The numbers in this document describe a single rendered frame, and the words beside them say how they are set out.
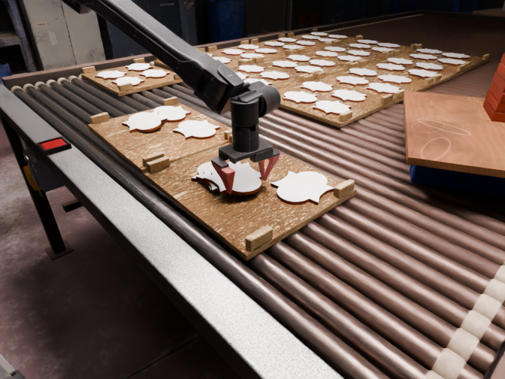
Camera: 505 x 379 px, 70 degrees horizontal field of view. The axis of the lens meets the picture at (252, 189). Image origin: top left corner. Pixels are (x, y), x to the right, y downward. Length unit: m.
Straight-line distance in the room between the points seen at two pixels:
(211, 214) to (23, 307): 1.47
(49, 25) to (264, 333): 5.16
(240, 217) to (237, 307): 0.22
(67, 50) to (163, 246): 4.93
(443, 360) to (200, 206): 0.52
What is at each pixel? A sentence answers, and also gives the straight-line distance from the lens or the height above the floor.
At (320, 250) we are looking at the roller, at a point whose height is 0.92.
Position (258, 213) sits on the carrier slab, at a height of 0.94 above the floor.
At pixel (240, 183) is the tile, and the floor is 0.97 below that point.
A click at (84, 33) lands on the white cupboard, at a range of 5.58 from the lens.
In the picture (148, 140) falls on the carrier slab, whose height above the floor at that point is 0.94.
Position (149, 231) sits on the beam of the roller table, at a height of 0.92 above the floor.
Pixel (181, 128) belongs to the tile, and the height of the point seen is 0.95.
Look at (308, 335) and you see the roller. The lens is 0.60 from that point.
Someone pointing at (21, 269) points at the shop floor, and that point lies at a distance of 2.33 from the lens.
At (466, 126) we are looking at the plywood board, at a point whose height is 1.04.
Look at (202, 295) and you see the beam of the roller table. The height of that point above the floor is 0.92.
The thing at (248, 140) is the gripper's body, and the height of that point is 1.09.
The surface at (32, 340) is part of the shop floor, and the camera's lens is 1.95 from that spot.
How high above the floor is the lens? 1.39
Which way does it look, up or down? 32 degrees down
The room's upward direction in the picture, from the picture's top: straight up
